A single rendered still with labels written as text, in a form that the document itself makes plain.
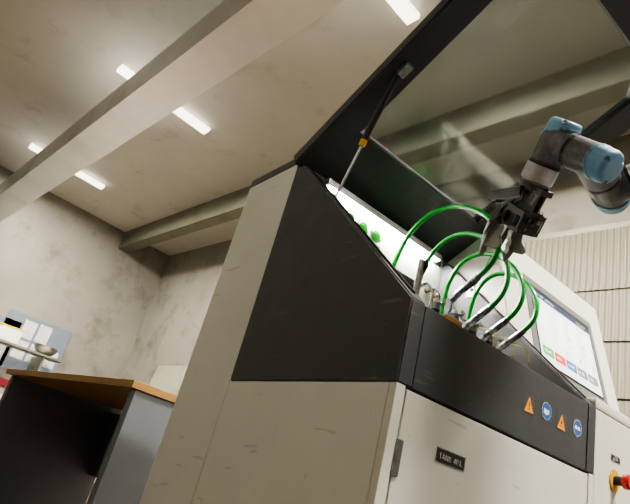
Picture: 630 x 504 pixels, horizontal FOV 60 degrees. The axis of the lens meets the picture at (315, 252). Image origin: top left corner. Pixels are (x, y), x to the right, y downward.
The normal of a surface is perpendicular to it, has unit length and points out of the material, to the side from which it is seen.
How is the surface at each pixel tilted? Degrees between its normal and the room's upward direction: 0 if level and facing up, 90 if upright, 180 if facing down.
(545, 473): 90
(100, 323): 90
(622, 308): 90
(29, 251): 90
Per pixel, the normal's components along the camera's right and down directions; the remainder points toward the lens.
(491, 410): 0.62, -0.18
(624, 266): -0.69, -0.45
